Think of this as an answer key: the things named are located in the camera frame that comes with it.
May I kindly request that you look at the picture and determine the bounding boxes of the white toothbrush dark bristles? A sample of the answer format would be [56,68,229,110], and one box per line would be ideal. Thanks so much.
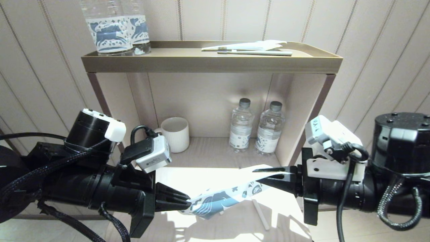
[238,166,270,231]

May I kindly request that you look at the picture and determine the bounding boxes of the blue white patterned zip pouch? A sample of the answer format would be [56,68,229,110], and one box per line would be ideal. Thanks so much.
[180,164,293,220]

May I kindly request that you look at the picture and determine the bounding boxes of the small water bottle grey cap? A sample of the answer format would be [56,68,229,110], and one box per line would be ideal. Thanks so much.
[229,98,254,153]
[255,101,286,156]

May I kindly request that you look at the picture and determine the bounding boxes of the white ribbed ceramic mug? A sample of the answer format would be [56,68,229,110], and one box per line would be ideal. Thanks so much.
[155,117,190,153]

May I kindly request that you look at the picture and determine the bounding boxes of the beige wooden shelf cabinet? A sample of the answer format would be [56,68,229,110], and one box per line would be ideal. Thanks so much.
[87,72,336,242]

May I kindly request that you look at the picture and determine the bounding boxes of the grey green toothbrush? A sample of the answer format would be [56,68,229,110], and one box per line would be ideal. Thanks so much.
[217,47,293,56]

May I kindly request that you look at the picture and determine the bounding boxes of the white paper wrapper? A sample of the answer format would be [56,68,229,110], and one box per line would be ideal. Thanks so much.
[202,40,288,51]

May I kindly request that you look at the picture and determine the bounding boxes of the brass coloured shelf tray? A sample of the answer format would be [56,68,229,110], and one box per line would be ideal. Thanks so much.
[81,41,344,74]

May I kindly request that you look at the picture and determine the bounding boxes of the large bottle blue deer label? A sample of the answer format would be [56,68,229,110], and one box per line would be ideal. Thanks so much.
[121,0,152,55]
[80,0,135,56]

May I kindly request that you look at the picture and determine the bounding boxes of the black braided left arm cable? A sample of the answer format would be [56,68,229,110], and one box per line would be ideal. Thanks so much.
[37,200,131,242]
[0,139,111,202]

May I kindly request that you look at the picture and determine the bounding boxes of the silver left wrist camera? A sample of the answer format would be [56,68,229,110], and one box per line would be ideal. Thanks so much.
[121,135,172,173]

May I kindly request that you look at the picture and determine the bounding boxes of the grey braided right arm cable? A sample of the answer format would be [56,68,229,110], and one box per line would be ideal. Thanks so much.
[377,176,423,231]

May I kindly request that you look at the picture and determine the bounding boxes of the black left camera cable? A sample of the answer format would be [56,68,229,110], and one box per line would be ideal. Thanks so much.
[130,125,158,145]

